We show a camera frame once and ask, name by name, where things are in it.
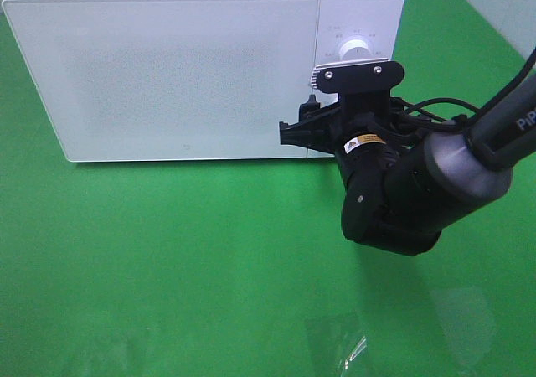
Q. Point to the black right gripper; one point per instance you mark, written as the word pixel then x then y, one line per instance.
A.
pixel 386 120

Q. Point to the white microwave door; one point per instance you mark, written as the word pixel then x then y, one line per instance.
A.
pixel 153 80

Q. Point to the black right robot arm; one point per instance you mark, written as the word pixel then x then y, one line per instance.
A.
pixel 406 174

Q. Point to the upper white microwave knob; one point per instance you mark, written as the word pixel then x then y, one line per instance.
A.
pixel 354 49

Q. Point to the white microwave oven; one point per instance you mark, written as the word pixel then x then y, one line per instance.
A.
pixel 159 80

